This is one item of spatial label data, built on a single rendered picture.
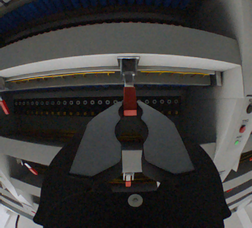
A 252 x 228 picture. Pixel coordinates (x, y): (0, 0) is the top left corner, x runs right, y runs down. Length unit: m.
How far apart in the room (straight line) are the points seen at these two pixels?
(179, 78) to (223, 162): 0.22
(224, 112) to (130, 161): 0.20
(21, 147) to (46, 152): 0.07
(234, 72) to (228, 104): 0.06
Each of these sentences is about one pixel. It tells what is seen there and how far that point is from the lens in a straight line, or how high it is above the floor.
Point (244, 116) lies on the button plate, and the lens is 0.28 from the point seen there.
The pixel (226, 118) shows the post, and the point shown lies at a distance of 0.27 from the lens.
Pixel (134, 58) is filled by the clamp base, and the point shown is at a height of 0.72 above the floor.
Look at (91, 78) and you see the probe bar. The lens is 0.23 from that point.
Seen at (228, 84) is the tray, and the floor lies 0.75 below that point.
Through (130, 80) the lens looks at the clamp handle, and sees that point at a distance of 0.15.
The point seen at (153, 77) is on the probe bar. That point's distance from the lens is 0.22.
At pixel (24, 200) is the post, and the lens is 0.69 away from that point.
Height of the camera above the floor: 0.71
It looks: 22 degrees up
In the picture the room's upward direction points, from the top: 179 degrees clockwise
